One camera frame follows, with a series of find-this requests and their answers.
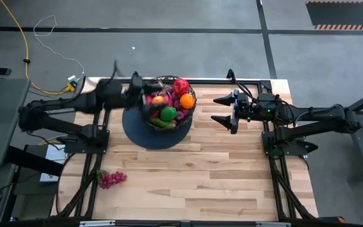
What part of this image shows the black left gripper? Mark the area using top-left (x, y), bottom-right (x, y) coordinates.
top-left (127, 74), bottom-right (167, 117)

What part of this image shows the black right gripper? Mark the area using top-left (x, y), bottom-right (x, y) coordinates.
top-left (210, 90), bottom-right (260, 135)

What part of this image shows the red orange mango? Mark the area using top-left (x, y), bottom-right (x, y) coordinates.
top-left (149, 95), bottom-right (166, 120)

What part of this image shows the pink dragon fruit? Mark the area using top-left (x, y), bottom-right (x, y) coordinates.
top-left (145, 91), bottom-right (175, 108)

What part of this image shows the green lime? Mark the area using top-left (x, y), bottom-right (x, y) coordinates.
top-left (160, 106), bottom-right (178, 122)

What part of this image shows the green cucumber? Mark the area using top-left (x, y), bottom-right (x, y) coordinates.
top-left (149, 117), bottom-right (176, 131)

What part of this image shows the red apple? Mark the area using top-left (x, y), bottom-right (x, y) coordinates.
top-left (172, 78), bottom-right (190, 96)

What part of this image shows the orange fruit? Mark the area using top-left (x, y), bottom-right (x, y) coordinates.
top-left (180, 93), bottom-right (196, 110)

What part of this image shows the dark round mat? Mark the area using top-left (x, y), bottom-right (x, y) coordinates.
top-left (121, 107), bottom-right (193, 151)

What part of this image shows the purple grape bunch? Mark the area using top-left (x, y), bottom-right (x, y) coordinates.
top-left (96, 170), bottom-right (128, 190)

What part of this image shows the white box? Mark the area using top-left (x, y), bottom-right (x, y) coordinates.
top-left (39, 144), bottom-right (68, 183)

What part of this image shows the black desk beam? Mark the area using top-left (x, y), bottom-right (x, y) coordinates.
top-left (4, 145), bottom-right (64, 177)

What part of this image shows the dark hazard-striped floor mat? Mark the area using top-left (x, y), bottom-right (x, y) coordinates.
top-left (306, 1), bottom-right (363, 31)

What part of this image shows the black aluminium table frame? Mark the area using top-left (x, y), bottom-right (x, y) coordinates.
top-left (50, 77), bottom-right (320, 227)

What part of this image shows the dark wire basket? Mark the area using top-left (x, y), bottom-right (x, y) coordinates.
top-left (140, 75), bottom-right (198, 132)

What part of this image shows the white floor cable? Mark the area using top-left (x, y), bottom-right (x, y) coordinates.
top-left (32, 15), bottom-right (86, 81)

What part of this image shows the silver metal bracket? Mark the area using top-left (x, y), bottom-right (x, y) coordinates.
top-left (255, 222), bottom-right (291, 227)
top-left (79, 220), bottom-right (116, 227)

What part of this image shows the yellow floor cable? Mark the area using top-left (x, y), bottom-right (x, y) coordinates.
top-left (0, 0), bottom-right (77, 95)

